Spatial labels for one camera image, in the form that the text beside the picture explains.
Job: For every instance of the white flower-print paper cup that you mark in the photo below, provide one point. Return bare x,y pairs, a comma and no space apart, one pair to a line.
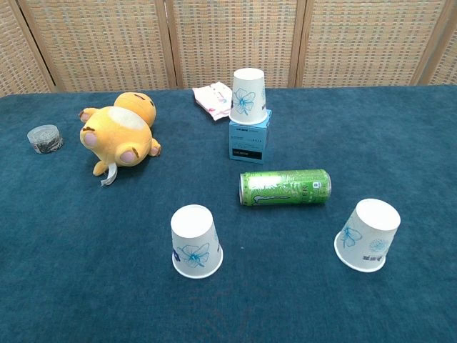
194,232
246,89
371,228

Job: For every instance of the light blue cardboard box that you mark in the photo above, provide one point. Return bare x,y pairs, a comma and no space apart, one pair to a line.
248,143

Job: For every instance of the green drink can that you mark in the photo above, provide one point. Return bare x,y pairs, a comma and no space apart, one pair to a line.
285,187

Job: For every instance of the pink white wipes packet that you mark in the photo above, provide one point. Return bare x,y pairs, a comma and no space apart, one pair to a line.
210,100

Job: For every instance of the yellow plush toy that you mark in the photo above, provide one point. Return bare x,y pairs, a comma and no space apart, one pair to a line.
114,135

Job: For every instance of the blue carpet table cover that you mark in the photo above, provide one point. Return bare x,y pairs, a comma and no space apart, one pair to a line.
71,250

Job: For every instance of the woven wooden folding screen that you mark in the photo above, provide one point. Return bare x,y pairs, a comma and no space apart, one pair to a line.
107,43

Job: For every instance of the clear round plastic container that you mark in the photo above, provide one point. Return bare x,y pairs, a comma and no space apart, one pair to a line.
44,141

